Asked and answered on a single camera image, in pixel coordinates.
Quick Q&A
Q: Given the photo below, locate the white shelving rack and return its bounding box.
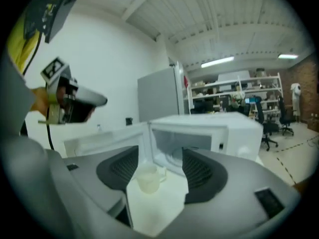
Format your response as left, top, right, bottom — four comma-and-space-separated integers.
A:
187, 72, 284, 115

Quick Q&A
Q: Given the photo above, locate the black office chair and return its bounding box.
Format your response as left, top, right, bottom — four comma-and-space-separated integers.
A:
277, 96, 295, 136
253, 96, 279, 152

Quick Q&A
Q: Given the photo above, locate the long ceiling light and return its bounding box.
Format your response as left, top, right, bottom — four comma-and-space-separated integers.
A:
200, 56, 235, 69

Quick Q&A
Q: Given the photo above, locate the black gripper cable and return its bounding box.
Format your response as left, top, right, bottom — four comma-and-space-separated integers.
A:
45, 123, 56, 150

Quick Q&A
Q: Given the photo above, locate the white mannequin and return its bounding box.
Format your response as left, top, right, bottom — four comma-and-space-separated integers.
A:
290, 82, 303, 123

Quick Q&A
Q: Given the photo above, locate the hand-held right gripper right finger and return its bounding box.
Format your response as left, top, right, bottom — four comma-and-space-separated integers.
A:
154, 148, 303, 239

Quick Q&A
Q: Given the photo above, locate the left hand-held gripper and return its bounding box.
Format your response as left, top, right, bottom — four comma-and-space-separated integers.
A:
37, 56, 108, 125

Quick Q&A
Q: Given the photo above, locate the white microwave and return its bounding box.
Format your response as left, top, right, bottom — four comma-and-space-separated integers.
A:
63, 112, 265, 179

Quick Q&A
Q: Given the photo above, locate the person's left forearm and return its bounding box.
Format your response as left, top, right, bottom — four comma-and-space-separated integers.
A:
30, 87, 50, 118

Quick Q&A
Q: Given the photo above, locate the person's yellow shirt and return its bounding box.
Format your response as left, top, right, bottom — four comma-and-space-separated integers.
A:
6, 0, 63, 75

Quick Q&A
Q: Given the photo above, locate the white cup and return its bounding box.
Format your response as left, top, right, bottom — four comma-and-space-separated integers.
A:
134, 164, 167, 195

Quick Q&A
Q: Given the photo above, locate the black chest-mounted device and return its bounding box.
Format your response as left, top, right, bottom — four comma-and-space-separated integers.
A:
24, 0, 78, 44

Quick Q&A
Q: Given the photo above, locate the yellow black floor tape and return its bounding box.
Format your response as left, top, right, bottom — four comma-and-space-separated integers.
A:
276, 135, 319, 185

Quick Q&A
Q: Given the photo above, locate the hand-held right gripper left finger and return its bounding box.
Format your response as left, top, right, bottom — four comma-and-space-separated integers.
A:
46, 145, 140, 229

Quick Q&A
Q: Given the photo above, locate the person's left hand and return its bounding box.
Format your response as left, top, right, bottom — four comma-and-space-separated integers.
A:
56, 84, 73, 105

